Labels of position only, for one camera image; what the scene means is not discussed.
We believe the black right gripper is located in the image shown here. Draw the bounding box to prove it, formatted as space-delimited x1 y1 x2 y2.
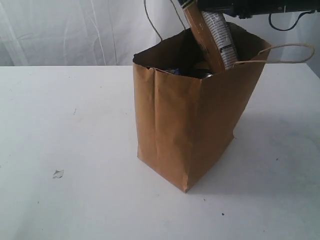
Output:
197 0 320 19

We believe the milk carton blue white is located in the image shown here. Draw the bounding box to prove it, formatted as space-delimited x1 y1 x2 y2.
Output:
164 68 184 76

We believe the brown paper bag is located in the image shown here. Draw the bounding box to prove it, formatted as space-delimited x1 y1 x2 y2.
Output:
132 22 273 192

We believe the white curtain backdrop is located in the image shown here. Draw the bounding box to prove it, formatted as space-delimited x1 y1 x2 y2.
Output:
0 0 320 68

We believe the torn label scrap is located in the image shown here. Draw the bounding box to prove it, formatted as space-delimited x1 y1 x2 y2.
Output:
52 169 64 179

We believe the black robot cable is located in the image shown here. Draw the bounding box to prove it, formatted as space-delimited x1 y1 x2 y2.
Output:
268 11 305 31

